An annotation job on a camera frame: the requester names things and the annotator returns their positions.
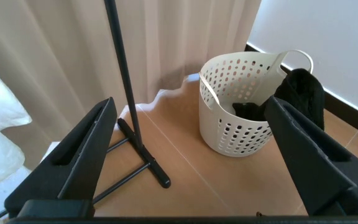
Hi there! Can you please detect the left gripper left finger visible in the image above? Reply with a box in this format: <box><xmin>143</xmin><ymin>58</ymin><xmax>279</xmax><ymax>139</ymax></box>
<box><xmin>4</xmin><ymin>96</ymin><xmax>118</xmax><ymax>218</ymax></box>

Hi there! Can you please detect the beige curtain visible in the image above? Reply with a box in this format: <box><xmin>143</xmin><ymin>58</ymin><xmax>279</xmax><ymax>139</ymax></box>
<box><xmin>0</xmin><ymin>0</ymin><xmax>262</xmax><ymax>170</ymax></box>

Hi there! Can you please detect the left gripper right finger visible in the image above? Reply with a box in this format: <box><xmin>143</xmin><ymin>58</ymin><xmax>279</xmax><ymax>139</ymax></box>
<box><xmin>264</xmin><ymin>95</ymin><xmax>358</xmax><ymax>217</ymax></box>

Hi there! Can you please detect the black clothes rack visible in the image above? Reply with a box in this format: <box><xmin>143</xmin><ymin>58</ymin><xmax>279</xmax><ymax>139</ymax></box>
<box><xmin>0</xmin><ymin>0</ymin><xmax>172</xmax><ymax>218</ymax></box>

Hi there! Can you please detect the white laundry basket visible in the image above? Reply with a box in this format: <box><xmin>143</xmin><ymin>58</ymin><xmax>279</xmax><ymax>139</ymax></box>
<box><xmin>198</xmin><ymin>49</ymin><xmax>314</xmax><ymax>157</ymax></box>

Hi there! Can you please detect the black garment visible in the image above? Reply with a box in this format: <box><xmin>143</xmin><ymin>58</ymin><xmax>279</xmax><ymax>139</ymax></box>
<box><xmin>232</xmin><ymin>68</ymin><xmax>326</xmax><ymax>131</ymax></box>

